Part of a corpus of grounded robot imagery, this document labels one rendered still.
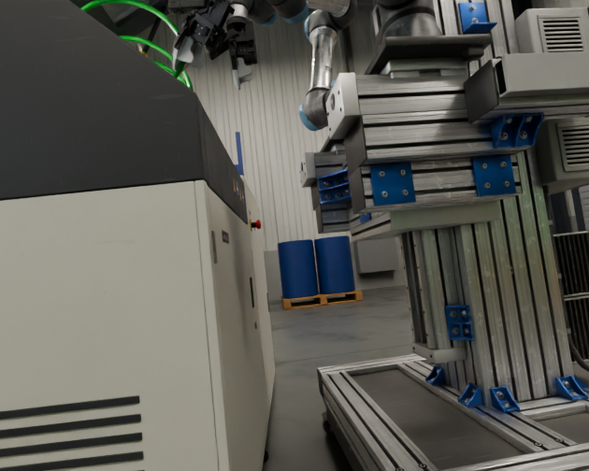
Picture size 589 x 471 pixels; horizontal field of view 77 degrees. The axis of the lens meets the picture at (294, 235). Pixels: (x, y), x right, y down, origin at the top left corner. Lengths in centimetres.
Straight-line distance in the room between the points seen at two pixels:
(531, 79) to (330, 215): 67
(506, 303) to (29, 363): 103
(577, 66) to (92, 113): 87
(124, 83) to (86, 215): 25
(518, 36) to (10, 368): 139
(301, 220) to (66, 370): 701
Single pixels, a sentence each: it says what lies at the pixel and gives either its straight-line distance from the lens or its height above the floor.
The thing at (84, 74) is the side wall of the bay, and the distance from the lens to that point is 82.
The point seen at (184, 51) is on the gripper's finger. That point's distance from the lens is 111.
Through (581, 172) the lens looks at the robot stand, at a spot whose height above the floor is 78.
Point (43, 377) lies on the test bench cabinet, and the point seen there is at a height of 48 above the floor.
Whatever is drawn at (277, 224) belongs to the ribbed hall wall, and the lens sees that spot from 753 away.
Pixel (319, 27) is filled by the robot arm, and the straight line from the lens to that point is 169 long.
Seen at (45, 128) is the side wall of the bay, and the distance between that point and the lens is 82.
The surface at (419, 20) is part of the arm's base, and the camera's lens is 94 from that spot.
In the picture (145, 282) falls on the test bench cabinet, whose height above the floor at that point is 62.
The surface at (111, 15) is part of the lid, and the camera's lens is 165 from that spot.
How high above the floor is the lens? 62
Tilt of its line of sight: 5 degrees up
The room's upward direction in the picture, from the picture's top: 6 degrees counter-clockwise
